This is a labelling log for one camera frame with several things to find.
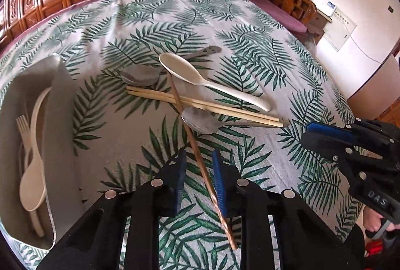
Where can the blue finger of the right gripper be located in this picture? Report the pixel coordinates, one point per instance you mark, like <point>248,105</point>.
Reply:
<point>331,131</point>
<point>329,147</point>

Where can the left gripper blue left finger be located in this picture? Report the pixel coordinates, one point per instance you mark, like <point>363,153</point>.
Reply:
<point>177,173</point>

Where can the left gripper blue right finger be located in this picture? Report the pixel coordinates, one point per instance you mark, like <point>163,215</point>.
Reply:
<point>219,181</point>

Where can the dark wooden chopstick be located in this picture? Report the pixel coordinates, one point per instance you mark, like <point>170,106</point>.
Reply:
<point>202,166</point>

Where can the plain metal spoon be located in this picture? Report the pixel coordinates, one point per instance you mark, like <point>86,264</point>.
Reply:
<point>203,122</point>

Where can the metal spoon with face handle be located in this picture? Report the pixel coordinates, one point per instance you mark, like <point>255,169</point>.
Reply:
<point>146,75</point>

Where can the cream plastic spoon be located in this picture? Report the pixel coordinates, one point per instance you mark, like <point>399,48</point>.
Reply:
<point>32,185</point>

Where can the cream plastic fork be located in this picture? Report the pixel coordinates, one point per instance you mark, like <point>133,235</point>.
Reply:
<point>24,131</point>

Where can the person's right hand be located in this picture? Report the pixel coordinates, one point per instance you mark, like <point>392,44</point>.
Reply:
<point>371,219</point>

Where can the wooden side table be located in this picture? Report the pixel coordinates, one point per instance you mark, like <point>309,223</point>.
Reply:
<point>317,24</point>

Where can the grey utensil tray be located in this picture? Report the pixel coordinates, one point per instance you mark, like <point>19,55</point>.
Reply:
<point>62,205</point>

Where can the purple armchair cushion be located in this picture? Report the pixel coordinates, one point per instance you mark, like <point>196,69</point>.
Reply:
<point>280,16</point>

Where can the white wall panel box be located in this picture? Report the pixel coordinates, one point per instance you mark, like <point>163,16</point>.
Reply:
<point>339,29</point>

